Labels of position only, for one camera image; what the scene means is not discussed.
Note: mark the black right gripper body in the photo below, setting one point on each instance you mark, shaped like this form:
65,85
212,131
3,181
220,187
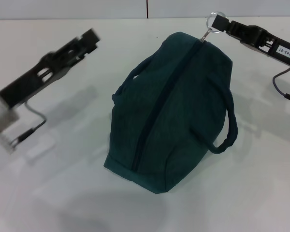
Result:
263,41

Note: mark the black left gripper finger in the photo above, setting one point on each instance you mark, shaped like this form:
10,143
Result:
89,36
81,54

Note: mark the teal insulated lunch bag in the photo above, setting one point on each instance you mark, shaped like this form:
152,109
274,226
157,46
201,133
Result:
169,108

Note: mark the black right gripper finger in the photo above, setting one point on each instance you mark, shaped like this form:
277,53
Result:
221,23

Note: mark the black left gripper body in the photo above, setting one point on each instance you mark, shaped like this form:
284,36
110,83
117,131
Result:
33,77

